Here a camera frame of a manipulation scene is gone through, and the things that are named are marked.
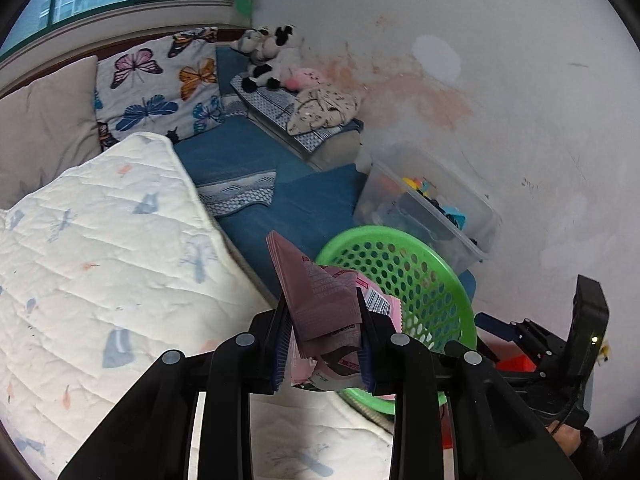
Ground spotted cream cloth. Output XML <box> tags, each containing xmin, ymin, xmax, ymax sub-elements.
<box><xmin>286</xmin><ymin>85</ymin><xmax>360</xmax><ymax>136</ymax></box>

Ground person's right forearm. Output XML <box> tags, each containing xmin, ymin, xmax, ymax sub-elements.
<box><xmin>570</xmin><ymin>427</ymin><xmax>626</xmax><ymax>480</ymax></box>

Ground blue patterned folded mat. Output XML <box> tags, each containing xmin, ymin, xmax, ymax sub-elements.
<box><xmin>229</xmin><ymin>73</ymin><xmax>365</xmax><ymax>154</ymax></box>

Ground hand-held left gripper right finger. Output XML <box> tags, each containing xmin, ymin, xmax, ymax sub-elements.
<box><xmin>356</xmin><ymin>287</ymin><xmax>583</xmax><ymax>480</ymax></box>

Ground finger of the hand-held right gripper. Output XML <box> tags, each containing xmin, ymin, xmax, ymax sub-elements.
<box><xmin>472</xmin><ymin>311</ymin><xmax>541</xmax><ymax>363</ymax></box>

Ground beige pillow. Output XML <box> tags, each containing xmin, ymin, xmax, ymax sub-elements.
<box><xmin>0</xmin><ymin>54</ymin><xmax>104</xmax><ymax>209</ymax></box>

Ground blue sofa cover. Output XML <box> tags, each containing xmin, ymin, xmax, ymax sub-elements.
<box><xmin>172</xmin><ymin>45</ymin><xmax>477</xmax><ymax>307</ymax></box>

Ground black eared mouse plush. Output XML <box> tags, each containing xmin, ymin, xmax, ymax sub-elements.
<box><xmin>259</xmin><ymin>23</ymin><xmax>302</xmax><ymax>69</ymax></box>

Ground clear plastic storage box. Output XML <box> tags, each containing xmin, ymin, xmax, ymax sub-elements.
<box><xmin>352</xmin><ymin>146</ymin><xmax>503</xmax><ymax>274</ymax></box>

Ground large butterfly print pillow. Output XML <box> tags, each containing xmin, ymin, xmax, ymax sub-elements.
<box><xmin>94</xmin><ymin>25</ymin><xmax>227</xmax><ymax>144</ymax></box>

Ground pink packet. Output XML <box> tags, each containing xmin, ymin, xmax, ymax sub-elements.
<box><xmin>266</xmin><ymin>230</ymin><xmax>402</xmax><ymax>402</ymax></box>

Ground green plastic basket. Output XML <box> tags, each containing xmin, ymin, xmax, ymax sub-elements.
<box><xmin>315</xmin><ymin>226</ymin><xmax>477</xmax><ymax>417</ymax></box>

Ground grey and white plush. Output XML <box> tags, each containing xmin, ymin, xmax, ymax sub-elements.
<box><xmin>235</xmin><ymin>28</ymin><xmax>274</xmax><ymax>56</ymax></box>

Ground blue patterned cloth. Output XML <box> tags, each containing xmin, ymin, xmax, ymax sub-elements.
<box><xmin>196</xmin><ymin>169</ymin><xmax>279</xmax><ymax>219</ymax></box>

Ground red plastic stool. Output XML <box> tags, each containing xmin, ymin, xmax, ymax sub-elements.
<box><xmin>442</xmin><ymin>340</ymin><xmax>541</xmax><ymax>448</ymax></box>

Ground pink plush toy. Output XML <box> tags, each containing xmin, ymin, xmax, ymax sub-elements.
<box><xmin>283</xmin><ymin>65</ymin><xmax>327</xmax><ymax>92</ymax></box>

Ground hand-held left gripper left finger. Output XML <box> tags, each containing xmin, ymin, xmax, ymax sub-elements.
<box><xmin>57</xmin><ymin>304</ymin><xmax>294</xmax><ymax>480</ymax></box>

